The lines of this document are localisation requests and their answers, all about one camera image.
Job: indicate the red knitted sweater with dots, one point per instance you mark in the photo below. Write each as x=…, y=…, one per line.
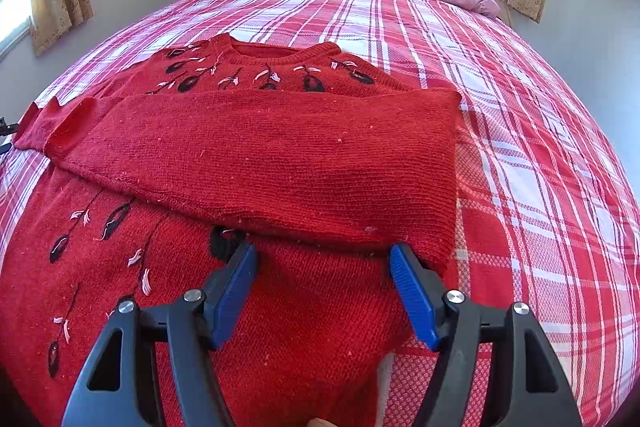
x=280, y=142

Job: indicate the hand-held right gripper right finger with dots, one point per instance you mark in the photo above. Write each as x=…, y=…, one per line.
x=410, y=287

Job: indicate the bed with red plaid sheet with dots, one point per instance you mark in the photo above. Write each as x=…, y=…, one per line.
x=525, y=157

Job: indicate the window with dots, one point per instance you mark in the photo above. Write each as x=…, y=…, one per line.
x=12, y=12

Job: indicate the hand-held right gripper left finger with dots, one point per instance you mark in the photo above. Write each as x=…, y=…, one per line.
x=235, y=279

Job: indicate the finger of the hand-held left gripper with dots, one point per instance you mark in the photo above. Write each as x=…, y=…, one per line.
x=6, y=126

